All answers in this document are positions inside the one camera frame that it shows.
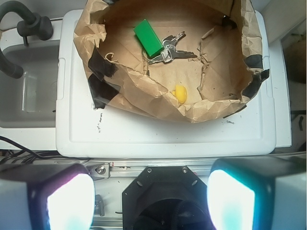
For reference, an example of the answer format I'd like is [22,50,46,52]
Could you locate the grey toy sink basin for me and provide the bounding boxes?
[0,40,59,128]

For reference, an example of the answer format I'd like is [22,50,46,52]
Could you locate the aluminium extrusion rail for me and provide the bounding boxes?
[83,160,216,178]

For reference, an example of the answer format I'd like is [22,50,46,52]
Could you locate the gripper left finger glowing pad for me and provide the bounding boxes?
[0,163,95,230]

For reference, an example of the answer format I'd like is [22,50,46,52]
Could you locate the black cables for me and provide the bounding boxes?
[0,135,60,166]

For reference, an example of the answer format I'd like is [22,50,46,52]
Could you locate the silver rail corner bracket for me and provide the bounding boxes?
[86,162,110,181]

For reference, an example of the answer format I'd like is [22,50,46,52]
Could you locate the green rectangular block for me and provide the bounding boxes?
[133,19,164,58]

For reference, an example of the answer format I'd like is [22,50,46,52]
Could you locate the small yellow duck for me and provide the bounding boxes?
[172,84,187,104]

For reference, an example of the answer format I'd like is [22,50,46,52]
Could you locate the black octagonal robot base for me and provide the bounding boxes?
[122,167,215,230]

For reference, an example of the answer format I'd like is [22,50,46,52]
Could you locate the white plastic cooler lid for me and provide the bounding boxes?
[56,10,276,159]

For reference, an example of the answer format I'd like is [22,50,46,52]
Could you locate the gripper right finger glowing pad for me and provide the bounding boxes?
[207,157,307,230]

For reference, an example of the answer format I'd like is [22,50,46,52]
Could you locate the silver key bunch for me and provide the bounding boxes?
[145,31,198,65]

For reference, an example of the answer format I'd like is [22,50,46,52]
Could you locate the brown paper bag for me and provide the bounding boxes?
[73,0,270,123]

